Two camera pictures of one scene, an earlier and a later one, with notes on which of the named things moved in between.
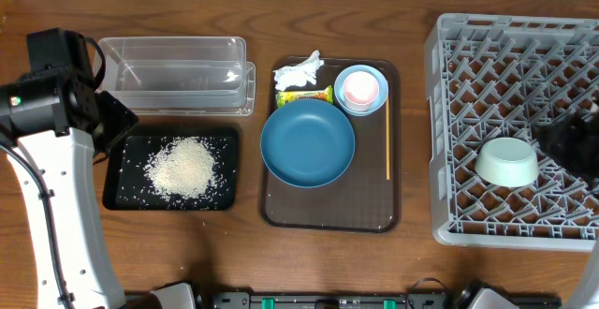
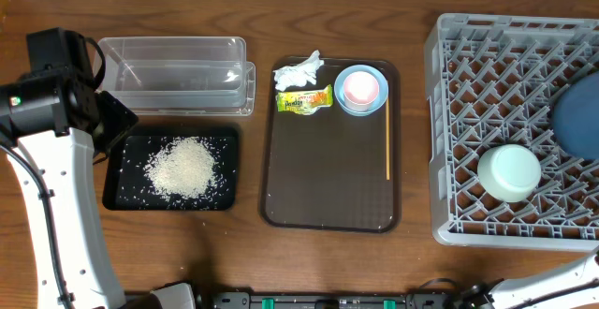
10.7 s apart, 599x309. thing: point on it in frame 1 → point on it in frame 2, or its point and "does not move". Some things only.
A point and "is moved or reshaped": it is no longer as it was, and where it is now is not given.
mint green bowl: (506, 162) is moved or reshaped
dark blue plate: (308, 143) → (576, 118)
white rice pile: (183, 167) does not move
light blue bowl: (382, 94) does not move
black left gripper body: (114, 121) does not move
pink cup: (359, 90) does not move
